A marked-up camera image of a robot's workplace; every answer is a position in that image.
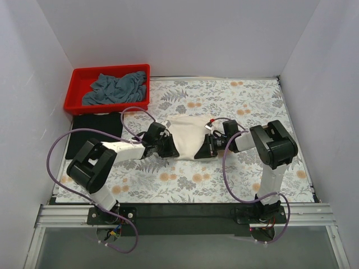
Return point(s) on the folded black t shirt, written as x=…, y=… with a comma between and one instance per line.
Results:
x=108, y=123

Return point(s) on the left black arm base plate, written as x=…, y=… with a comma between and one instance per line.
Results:
x=98, y=217

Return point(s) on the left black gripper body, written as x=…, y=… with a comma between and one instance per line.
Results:
x=166, y=145

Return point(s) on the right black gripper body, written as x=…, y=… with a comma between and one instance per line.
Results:
x=210, y=146

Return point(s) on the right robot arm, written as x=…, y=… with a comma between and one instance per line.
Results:
x=276, y=149

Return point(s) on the cream white t shirt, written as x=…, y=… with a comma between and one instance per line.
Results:
x=188, y=133

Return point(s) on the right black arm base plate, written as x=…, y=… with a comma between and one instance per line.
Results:
x=247, y=214

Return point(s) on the floral patterned table mat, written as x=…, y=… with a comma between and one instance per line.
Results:
x=231, y=176

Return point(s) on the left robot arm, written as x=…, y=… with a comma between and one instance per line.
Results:
x=91, y=166

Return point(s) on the blue grey t shirt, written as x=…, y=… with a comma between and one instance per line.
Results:
x=108, y=90

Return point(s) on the red plastic bin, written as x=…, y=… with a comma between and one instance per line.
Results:
x=80, y=83

